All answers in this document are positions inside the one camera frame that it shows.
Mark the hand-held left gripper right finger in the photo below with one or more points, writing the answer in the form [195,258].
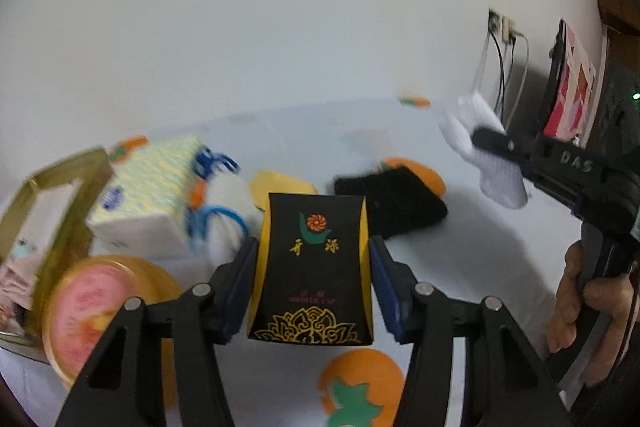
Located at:
[386,294]

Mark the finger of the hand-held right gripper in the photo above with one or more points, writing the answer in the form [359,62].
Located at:
[495,142]

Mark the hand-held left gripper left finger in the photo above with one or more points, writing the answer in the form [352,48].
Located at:
[240,289]

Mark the white textured sock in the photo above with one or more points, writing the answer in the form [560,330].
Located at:
[500,185]

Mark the white sock light blue trim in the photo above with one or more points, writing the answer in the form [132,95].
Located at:
[220,238]

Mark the black and yellow box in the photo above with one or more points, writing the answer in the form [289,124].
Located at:
[310,267]

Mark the black sock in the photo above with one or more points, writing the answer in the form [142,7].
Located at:
[395,203]

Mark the yellow cloth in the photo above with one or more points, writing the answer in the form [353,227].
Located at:
[280,187]

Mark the gold metal tin box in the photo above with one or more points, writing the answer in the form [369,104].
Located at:
[70,232]

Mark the person's right hand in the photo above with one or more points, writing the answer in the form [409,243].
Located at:
[567,302]

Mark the black upright screen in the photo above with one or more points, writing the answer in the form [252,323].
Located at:
[550,97]

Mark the fruit print bed sheet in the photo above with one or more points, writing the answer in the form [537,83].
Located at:
[480,282]

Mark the white plug adapter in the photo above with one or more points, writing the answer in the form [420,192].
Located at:
[508,29]

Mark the patterned tissue pack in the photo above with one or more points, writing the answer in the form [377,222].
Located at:
[145,187]

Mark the round yellow container pink lid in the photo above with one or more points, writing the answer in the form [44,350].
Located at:
[95,307]

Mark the wooden wardrobe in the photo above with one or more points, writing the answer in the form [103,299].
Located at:
[622,12]

